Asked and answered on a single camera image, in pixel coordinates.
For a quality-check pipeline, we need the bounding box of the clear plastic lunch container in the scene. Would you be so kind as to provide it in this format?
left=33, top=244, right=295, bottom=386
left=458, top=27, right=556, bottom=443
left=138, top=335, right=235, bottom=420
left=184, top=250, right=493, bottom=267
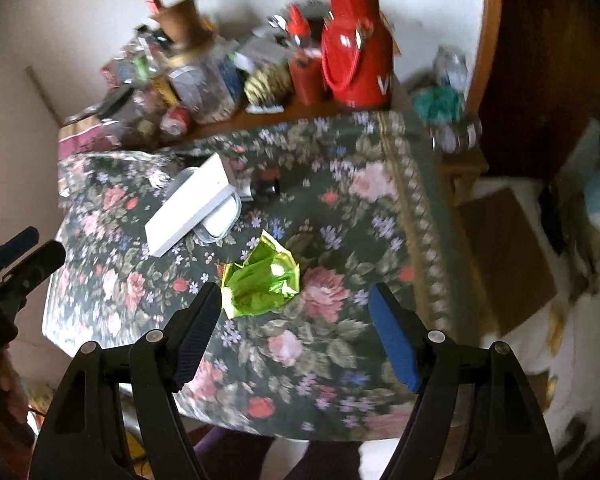
left=164, top=167, right=242, bottom=245

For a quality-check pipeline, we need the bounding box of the cardboard box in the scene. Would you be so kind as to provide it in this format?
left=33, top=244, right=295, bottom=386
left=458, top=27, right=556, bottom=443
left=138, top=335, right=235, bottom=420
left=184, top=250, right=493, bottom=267
left=145, top=154, right=237, bottom=257

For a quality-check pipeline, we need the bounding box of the green wrapper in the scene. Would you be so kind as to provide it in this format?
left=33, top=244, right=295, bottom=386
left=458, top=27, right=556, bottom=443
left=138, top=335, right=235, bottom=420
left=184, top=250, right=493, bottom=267
left=221, top=231, right=300, bottom=320

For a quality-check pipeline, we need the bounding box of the person left hand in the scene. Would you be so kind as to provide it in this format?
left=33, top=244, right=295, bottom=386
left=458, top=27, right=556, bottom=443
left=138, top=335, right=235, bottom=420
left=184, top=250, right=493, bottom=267
left=0, top=349, right=29, bottom=424

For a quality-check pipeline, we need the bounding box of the floral green tablecloth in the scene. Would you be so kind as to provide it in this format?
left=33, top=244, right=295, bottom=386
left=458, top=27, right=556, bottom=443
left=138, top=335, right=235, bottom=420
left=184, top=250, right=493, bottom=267
left=42, top=112, right=453, bottom=441

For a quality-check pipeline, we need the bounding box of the maroon patterned cloth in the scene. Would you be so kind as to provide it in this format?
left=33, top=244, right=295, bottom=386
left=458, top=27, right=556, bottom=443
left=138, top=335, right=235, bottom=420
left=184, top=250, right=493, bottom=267
left=57, top=116, right=120, bottom=160

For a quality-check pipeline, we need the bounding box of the wooden stool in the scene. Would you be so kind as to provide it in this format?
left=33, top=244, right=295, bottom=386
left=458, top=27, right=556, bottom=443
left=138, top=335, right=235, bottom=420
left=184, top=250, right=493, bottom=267
left=457, top=188, right=557, bottom=336

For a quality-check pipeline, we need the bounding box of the small red can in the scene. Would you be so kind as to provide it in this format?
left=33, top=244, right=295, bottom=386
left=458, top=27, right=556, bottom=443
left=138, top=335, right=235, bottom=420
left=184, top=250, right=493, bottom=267
left=160, top=105, right=194, bottom=136

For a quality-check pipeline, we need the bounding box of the green cap bottle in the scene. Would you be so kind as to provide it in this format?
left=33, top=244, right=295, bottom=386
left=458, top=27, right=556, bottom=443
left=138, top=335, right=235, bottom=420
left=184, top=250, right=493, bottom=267
left=133, top=54, right=151, bottom=88

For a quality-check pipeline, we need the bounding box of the clear jar with gold lid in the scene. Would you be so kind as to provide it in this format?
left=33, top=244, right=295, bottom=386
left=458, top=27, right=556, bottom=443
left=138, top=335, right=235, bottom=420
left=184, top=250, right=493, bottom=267
left=169, top=44, right=242, bottom=125

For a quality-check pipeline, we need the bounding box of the brown clay pot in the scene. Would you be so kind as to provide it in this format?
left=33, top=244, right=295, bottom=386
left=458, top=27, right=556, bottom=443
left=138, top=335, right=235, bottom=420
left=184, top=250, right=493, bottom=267
left=147, top=0, right=212, bottom=50

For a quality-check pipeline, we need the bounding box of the red sauce bottle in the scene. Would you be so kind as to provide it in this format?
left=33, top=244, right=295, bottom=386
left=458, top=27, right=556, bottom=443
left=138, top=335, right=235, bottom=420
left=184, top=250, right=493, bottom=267
left=287, top=4, right=326, bottom=106

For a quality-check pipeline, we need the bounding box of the green teal cloth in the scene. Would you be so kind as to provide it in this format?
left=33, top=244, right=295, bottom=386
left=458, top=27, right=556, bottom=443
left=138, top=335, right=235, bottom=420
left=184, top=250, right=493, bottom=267
left=411, top=86, right=464, bottom=125

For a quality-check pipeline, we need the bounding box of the red thermos jug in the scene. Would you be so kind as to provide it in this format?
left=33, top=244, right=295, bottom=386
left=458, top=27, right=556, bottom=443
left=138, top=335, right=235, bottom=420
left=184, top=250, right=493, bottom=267
left=321, top=0, right=394, bottom=110

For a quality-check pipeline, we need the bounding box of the glass jar on side table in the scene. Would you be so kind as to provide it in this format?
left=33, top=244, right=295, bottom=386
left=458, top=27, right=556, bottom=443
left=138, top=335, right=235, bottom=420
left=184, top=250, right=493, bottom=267
left=432, top=44, right=468, bottom=94

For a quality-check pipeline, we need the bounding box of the brown wooden door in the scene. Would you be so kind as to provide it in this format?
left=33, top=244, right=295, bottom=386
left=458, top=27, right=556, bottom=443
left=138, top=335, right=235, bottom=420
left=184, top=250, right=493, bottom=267
left=468, top=0, right=600, bottom=181

